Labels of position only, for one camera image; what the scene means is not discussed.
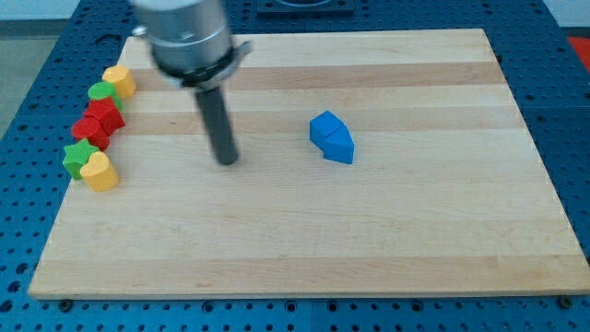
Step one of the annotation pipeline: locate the blue cube block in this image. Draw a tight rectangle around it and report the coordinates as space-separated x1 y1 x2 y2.
309 111 345 149

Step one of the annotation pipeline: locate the blue pentagon block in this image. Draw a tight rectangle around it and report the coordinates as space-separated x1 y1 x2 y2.
321 125 355 164

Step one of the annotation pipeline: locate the green star block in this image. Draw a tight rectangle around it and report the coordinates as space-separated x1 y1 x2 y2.
62 138 100 181

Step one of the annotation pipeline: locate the red cylinder block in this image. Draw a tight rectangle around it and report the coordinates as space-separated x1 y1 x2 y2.
71 117 110 151

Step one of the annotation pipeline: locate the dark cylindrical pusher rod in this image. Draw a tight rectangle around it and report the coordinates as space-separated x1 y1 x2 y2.
195 88 239 165

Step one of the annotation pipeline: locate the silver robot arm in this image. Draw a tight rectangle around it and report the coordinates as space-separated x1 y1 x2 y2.
130 0 253 165

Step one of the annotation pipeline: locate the wooden board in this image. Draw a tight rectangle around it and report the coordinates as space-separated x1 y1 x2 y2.
29 29 589 300

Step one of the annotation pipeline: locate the green cylinder block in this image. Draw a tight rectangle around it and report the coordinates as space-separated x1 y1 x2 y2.
88 81 124 111

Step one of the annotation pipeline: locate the yellow heart block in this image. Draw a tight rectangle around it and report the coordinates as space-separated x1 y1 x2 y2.
80 151 120 192

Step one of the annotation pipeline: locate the red cube block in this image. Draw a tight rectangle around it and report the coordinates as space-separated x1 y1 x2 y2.
83 97 125 136

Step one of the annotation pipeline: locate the yellow pentagon block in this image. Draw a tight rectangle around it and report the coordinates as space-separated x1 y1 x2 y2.
101 65 136 99

